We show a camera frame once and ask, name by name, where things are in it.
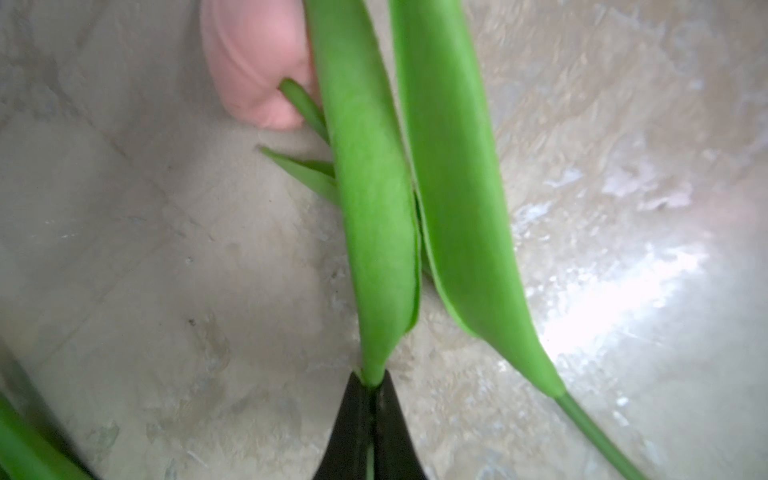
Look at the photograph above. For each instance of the tulip bunch with green leaves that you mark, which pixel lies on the tulip bunch with green leaves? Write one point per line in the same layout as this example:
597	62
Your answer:
461	195

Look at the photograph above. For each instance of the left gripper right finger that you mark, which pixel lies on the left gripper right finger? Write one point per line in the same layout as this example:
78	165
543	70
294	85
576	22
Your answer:
394	456

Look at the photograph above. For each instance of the pink tulip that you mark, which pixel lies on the pink tulip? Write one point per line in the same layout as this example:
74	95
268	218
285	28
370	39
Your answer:
280	64

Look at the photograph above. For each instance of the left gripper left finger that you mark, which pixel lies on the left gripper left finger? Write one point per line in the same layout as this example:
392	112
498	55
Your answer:
347	452

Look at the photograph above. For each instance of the blue tulip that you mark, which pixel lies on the blue tulip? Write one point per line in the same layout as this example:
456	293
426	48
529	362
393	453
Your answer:
33	445

